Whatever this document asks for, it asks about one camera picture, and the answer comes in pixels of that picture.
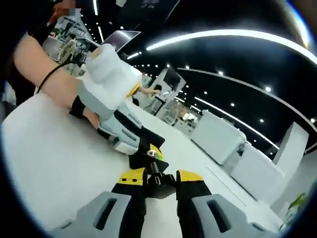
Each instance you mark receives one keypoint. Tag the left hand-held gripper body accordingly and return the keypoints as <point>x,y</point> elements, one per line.
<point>109,79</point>

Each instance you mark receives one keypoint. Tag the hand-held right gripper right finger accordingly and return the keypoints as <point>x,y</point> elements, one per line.
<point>239,224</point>

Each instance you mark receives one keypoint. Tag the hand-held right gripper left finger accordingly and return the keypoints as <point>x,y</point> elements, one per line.
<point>86,215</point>

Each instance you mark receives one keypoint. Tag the retaining clip screw with knob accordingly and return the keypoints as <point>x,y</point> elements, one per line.
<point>162,186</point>

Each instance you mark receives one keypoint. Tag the person's left hand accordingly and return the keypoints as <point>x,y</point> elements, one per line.
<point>90,119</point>

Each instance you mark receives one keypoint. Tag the light grey screen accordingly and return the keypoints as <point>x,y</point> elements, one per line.
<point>121,41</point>

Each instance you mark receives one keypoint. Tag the black monitor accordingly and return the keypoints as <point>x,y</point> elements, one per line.
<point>172,79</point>

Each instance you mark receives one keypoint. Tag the potted green plant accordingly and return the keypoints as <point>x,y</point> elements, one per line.
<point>297,202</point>

